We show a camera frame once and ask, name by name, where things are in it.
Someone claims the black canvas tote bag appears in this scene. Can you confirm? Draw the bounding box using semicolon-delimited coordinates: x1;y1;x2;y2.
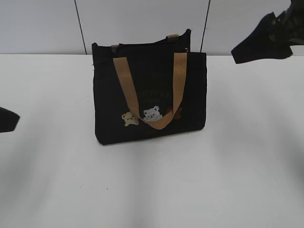
92;29;207;145

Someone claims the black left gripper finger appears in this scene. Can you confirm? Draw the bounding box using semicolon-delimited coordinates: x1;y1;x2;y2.
0;107;20;133

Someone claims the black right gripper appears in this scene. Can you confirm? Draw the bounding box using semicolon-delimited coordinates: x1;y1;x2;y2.
231;0;304;64

